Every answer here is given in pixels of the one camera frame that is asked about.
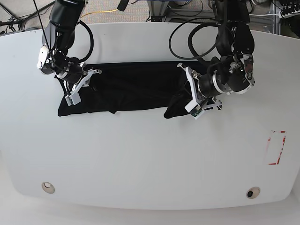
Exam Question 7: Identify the left table grommet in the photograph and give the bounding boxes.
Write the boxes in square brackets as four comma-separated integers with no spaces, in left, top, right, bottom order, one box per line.
[41,182,55,194]

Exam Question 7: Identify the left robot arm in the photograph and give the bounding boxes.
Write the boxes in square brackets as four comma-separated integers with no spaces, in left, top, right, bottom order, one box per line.
[165,0,255,118]

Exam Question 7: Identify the right table grommet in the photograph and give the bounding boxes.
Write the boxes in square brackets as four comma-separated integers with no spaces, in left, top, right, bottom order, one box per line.
[246,187,260,199]

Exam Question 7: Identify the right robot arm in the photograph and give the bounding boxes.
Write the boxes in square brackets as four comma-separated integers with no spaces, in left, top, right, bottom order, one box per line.
[37,0,94,94]

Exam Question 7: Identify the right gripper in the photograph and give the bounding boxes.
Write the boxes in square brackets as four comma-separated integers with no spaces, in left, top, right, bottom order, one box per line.
[64,69,102,97]

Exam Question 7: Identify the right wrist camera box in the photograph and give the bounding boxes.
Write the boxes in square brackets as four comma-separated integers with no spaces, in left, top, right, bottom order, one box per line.
[65,93,81,106]

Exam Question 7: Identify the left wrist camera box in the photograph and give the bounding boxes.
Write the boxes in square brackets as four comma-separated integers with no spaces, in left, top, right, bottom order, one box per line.
[185,101,204,120]

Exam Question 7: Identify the red tape rectangle marking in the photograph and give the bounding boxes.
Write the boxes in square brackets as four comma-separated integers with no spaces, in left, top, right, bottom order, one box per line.
[265,130,287,165]

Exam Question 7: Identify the yellow cable on floor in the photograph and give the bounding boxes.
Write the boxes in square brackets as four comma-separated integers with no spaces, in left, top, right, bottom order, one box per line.
[81,8,118,18]

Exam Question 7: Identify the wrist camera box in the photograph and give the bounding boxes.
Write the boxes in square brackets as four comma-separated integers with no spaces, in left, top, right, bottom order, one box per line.
[185,101,204,120]
[65,93,81,106]

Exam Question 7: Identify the black T-shirt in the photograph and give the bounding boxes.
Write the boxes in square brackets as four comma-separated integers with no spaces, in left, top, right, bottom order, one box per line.
[54,60,213,120]

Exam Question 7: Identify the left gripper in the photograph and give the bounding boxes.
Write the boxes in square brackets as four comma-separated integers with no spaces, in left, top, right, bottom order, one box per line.
[177,63,223,112]

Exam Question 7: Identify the aluminium table leg frame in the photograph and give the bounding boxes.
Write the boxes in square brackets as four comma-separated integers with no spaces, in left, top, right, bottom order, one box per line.
[146,0,172,22]

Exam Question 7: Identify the white power strip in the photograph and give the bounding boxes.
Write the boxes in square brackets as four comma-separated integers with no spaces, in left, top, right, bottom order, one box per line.
[278,6,300,19]

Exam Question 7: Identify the table grommet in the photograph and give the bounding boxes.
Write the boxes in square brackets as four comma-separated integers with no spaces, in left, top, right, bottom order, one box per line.
[246,187,260,199]
[41,182,55,194]

